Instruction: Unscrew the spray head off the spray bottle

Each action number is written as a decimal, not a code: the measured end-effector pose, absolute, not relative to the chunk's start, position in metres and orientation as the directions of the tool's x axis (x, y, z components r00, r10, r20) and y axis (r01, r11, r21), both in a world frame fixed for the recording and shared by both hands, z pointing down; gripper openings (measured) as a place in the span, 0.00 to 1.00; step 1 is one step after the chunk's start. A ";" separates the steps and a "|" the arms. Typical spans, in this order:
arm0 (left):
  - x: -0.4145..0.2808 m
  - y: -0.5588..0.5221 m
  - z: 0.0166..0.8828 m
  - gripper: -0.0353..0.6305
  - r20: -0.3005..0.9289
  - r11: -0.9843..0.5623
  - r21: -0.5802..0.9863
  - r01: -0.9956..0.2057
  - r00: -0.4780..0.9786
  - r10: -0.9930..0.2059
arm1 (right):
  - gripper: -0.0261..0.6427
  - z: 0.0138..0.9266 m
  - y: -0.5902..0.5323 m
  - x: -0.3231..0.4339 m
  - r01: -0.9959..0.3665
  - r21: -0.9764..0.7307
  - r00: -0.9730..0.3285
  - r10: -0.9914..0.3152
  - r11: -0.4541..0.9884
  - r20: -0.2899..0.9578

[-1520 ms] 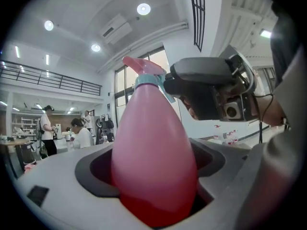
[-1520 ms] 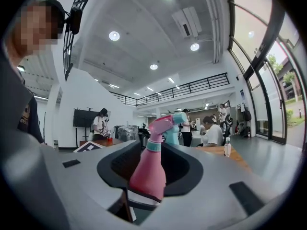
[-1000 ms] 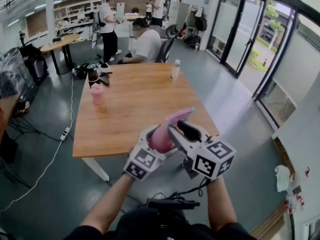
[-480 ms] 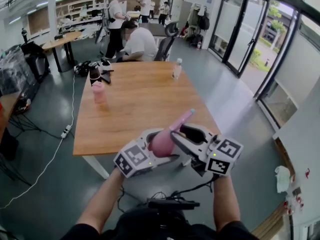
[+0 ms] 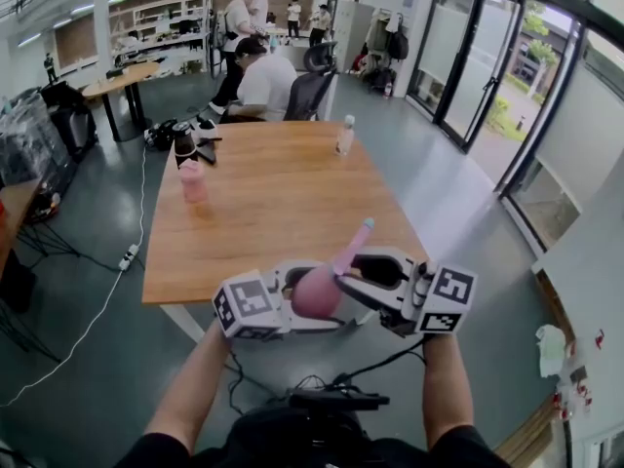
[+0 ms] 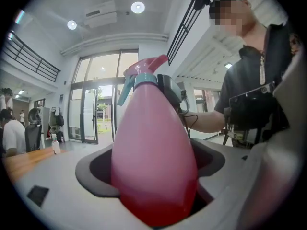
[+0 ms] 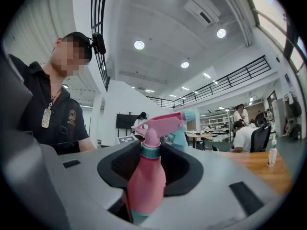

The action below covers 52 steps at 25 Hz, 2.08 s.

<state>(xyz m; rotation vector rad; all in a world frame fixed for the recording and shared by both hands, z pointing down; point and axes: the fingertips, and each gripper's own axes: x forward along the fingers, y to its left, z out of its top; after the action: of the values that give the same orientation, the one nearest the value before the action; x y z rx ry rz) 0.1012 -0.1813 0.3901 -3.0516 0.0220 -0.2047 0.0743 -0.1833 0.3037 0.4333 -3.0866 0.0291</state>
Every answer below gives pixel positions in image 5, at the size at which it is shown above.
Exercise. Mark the red and white wall clips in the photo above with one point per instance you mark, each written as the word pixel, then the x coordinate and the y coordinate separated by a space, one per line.
pixel 577 388

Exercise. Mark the clear plastic water bottle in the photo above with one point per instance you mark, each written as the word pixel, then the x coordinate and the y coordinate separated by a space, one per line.
pixel 344 139

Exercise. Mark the black bag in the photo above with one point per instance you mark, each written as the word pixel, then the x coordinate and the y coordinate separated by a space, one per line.
pixel 161 135

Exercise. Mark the white crumpled cloth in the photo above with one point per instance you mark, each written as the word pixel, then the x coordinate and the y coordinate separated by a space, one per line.
pixel 551 351

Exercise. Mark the black chest-mounted device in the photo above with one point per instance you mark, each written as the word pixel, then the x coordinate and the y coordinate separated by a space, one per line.
pixel 336 401

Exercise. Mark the white table leg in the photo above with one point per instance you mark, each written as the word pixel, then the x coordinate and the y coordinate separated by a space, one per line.
pixel 363 319
pixel 183 322

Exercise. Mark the black mesh office chair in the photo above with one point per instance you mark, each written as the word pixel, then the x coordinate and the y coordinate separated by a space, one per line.
pixel 309 95

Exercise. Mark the pink teal spray nozzle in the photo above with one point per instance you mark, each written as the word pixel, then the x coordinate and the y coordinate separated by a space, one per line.
pixel 353 246

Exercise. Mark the white wall shelving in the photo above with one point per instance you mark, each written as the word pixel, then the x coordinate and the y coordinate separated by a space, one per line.
pixel 156 22

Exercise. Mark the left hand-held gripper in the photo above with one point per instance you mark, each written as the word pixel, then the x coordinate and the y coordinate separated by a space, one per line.
pixel 246 305

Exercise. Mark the dark brown lidded bottle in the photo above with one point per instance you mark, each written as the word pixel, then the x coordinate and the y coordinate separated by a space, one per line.
pixel 184 146

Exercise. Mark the plastic wrapped black crate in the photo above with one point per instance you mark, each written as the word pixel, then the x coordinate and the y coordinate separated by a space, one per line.
pixel 27 149

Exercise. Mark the round wooden table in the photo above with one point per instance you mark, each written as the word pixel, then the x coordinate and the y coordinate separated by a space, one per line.
pixel 122 78

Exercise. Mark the white locker cabinet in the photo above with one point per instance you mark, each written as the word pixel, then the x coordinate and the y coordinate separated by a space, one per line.
pixel 353 29

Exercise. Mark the white black device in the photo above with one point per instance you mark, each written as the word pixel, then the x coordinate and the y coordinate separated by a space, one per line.
pixel 206 125

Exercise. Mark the pink spray bottle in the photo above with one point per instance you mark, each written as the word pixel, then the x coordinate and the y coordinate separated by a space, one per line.
pixel 314 293

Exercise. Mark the person's right forearm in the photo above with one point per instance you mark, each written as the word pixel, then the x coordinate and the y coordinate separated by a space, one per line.
pixel 446 393

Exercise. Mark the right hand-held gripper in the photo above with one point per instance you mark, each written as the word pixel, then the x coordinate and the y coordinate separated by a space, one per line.
pixel 446 300

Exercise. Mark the person's left forearm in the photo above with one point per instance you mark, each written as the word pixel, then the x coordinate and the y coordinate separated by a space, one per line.
pixel 190 393

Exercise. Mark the stack of wooden planks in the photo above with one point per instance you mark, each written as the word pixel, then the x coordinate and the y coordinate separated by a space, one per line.
pixel 529 444

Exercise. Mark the pink tumbler with lid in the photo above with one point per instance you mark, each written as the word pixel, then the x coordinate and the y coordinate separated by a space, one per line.
pixel 193 183

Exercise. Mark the wooden side desk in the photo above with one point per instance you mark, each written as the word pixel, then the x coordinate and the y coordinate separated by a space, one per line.
pixel 14 203

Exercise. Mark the person's black clothing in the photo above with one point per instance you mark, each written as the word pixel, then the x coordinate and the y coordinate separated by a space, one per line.
pixel 312 444

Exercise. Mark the coat rack with clothes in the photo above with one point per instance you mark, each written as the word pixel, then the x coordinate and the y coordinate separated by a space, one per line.
pixel 390 42

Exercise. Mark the black framed glass door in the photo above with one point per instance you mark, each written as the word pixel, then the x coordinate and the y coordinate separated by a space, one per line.
pixel 482 66

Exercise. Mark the white power strip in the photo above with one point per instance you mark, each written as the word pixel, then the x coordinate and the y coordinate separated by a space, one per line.
pixel 129 257

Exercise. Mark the black flat tool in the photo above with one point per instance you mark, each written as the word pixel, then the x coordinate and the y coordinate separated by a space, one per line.
pixel 208 153

